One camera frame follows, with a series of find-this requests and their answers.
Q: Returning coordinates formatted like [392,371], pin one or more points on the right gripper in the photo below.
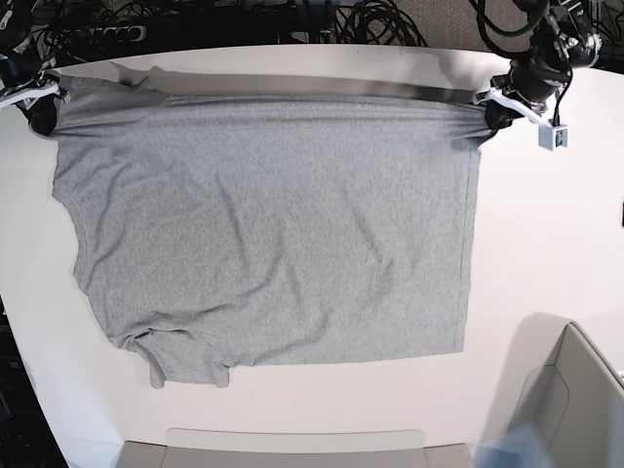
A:
[32,86]

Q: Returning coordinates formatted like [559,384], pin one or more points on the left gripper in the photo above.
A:
[520,93]

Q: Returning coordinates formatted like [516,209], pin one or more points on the grey bin bottom centre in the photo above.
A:
[202,448]

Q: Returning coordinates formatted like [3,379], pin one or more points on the grey bin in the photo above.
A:
[570,413]
[202,448]

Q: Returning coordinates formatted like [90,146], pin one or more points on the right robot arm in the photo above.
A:
[16,31]

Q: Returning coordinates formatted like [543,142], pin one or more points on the black power strip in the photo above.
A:
[109,34]

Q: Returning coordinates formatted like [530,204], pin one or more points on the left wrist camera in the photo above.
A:
[553,137]

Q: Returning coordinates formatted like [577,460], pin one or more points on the grey T-shirt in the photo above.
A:
[217,232]

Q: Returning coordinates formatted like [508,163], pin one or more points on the grey bin right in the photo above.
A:
[570,413]

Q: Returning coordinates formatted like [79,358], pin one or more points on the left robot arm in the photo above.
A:
[561,39]

